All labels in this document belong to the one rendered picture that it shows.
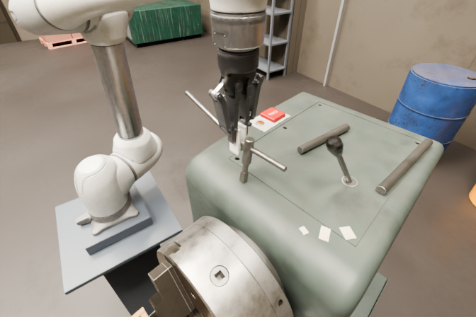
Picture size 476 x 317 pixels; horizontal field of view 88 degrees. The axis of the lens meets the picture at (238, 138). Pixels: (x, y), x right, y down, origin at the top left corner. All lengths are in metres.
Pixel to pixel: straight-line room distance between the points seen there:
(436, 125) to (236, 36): 2.49
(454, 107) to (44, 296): 3.26
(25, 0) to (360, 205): 0.86
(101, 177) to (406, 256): 1.98
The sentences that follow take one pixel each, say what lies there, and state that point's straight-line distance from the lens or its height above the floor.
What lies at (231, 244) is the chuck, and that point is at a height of 1.24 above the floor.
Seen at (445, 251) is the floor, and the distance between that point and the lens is 2.42.
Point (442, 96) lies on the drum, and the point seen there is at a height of 0.75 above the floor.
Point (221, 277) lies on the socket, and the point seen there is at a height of 1.21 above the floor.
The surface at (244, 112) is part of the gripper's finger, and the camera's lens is 0.52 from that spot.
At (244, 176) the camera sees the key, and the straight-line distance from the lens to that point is 0.57.
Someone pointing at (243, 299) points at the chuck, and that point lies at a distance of 0.50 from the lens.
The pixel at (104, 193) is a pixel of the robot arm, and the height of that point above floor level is 0.98.
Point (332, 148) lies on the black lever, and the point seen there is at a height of 1.39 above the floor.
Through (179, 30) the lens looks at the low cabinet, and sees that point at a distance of 6.54.
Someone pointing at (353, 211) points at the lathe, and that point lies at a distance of 0.59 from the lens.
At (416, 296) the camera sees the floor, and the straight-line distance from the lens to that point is 2.11.
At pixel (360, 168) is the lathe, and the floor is 1.25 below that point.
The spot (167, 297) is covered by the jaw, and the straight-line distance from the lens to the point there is 0.57.
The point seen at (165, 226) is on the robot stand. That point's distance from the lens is 1.17.
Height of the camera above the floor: 1.69
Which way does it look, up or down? 37 degrees down
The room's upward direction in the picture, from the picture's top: straight up
